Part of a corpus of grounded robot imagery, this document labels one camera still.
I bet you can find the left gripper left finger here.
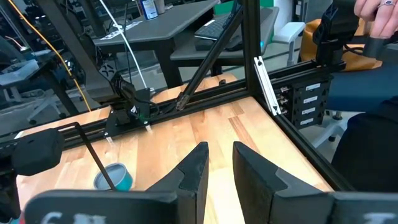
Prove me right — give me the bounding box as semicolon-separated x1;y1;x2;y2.
146;141;210;224

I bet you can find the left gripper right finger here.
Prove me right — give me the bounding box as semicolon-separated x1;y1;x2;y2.
232;141;334;224

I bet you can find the grey office chair base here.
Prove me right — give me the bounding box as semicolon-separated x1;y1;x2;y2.
26;88;68;125

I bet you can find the small plain teal can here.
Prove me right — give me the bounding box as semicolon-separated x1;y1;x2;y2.
93;162;134;192

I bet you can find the black box with white labels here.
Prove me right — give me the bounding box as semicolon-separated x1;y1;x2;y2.
278;79;332;130

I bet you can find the person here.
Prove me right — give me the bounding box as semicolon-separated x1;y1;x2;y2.
330;96;398;193

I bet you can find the dark grey keyboard desk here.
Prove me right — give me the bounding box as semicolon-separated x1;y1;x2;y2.
169;6;280;77

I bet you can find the blue office chair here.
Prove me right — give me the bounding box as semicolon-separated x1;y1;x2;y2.
310;60;398;149

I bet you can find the black keyboard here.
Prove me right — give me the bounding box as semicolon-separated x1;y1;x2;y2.
194;12;239;41

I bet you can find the white paper strip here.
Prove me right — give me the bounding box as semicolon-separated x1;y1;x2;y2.
99;20;144;41

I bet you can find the orange padded seat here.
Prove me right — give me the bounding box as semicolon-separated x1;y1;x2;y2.
300;17;383;73

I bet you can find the white plastic chair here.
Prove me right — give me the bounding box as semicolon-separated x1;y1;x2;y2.
272;21;307;68

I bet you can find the grey cup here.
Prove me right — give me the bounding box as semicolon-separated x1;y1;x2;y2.
154;0;167;15

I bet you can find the person's hand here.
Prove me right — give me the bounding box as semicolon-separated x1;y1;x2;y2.
353;0;398;40

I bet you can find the yellow extension cord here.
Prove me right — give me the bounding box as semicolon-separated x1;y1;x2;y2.
7;0;93;113

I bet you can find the silver aluminium bracket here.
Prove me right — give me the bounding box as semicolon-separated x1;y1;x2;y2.
253;55;282;116

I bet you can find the white cable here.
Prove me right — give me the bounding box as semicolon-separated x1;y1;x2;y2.
98;0;149;90

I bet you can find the black aluminium table frame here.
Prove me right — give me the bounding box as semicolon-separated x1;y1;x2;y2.
0;0;355;192

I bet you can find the grey leader handle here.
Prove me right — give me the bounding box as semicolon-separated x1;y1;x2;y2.
363;36;394;60

